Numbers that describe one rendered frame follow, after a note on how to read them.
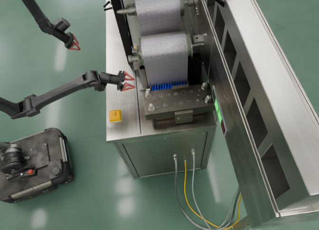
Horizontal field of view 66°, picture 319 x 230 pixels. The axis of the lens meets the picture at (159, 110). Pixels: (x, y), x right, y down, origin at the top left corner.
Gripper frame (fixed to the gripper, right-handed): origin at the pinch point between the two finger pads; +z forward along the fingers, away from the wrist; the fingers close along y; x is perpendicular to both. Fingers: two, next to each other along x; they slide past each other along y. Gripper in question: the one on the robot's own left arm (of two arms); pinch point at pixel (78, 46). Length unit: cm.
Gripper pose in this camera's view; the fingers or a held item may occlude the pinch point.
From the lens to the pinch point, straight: 182.6
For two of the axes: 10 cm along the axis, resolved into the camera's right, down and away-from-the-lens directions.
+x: -7.7, 5.5, 3.2
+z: 5.3, 2.9, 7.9
